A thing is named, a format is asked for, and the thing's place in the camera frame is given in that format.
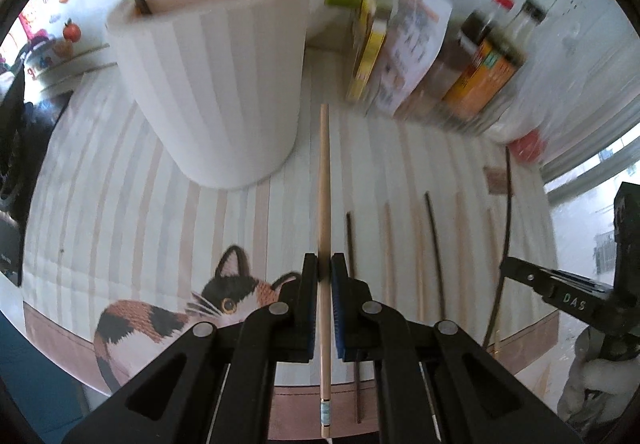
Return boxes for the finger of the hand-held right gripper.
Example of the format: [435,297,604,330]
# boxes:
[500,257,618,327]

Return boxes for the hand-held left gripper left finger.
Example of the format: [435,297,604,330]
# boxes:
[60,253,321,444]

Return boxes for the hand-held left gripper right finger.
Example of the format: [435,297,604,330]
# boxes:
[330,253,576,444]

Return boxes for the beige ribbed utensil holder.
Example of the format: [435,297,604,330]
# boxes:
[106,0,312,189]

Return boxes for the person's right hand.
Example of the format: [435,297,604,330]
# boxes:
[557,324,640,425]

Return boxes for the white plastic bag red contents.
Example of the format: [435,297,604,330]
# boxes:
[490,24,621,170]

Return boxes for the dark bottle orange label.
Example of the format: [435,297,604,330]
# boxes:
[442,0,547,127]

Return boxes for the yellow box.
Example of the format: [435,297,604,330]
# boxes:
[347,18,389,104]

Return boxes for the white printed paper packet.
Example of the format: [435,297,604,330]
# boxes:
[372,0,453,115]

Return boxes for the dark bottle red cap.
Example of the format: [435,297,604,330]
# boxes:
[462,0,517,55]

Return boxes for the black stove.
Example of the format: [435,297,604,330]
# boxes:
[0,67,73,287]

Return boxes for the white printed pot pink knob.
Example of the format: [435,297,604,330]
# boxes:
[17,22,76,78]

